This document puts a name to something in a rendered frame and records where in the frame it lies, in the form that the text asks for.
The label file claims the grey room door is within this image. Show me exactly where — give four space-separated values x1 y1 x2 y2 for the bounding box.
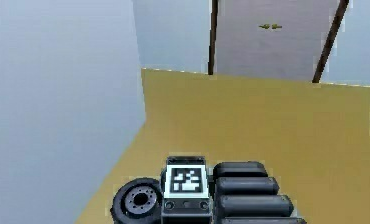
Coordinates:
207 0 351 84

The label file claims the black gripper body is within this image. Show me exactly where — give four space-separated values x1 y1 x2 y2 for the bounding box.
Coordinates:
110 177 164 224

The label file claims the brass door handle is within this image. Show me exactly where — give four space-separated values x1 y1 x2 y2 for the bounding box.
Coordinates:
258 23 283 31

